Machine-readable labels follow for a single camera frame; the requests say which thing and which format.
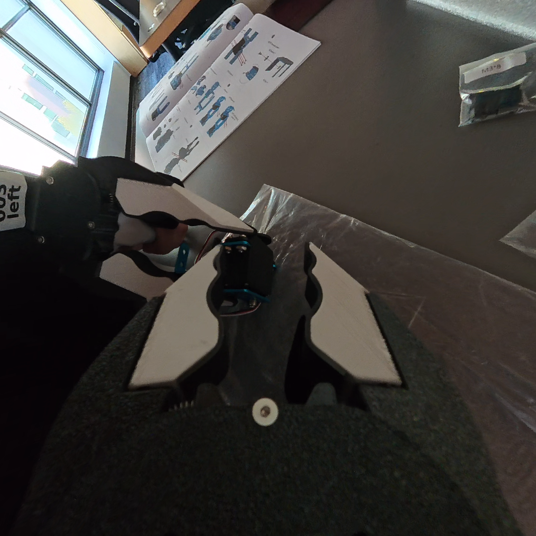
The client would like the small bag of black parts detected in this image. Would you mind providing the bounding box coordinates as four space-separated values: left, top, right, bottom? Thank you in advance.
458 45 536 127

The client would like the grey desk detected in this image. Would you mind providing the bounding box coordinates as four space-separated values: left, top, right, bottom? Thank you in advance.
134 0 536 536

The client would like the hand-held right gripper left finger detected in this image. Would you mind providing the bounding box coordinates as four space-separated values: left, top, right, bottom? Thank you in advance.
128 247 235 394

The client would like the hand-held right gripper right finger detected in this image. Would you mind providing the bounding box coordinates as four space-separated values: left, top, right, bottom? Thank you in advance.
303 242 402 388

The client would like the window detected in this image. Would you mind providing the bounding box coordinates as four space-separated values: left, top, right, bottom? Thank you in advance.
0 0 105 176

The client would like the background desk with orange edge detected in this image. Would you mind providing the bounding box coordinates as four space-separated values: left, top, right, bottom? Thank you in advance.
138 0 252 59

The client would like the open instruction booklet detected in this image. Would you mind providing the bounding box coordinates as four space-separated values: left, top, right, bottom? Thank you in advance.
136 3 322 181

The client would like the blue servo bracket assembly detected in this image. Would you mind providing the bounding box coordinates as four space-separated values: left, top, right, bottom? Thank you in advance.
176 231 278 314

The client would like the person's left hand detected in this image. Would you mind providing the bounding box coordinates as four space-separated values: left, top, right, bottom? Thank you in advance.
144 224 190 256

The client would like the large clear plastic bag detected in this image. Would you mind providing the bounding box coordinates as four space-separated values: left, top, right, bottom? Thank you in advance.
240 183 536 536

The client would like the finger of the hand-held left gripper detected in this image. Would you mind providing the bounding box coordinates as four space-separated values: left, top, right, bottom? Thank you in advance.
114 178 258 235
99 250 187 300

